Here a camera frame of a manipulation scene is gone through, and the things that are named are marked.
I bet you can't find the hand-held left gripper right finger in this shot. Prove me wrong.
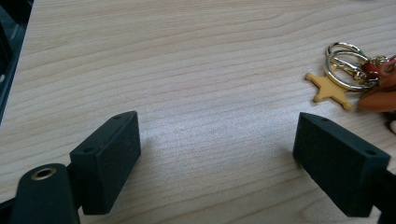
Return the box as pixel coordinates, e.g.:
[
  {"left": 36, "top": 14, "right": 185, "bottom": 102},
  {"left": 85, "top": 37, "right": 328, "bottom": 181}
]
[{"left": 292, "top": 111, "right": 391, "bottom": 218}]

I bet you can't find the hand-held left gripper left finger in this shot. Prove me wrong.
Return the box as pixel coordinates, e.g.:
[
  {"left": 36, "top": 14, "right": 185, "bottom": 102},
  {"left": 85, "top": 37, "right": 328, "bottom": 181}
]
[{"left": 69, "top": 110, "right": 142, "bottom": 216}]

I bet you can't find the gold keychain with star charm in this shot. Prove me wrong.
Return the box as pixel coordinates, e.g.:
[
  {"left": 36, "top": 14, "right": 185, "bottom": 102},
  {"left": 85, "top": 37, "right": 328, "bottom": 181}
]
[{"left": 304, "top": 41, "right": 396, "bottom": 114}]

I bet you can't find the dark frame beside table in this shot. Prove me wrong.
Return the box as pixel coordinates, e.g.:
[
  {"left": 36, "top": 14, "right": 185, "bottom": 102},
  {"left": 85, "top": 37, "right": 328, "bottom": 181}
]
[{"left": 0, "top": 0, "right": 35, "bottom": 125}]

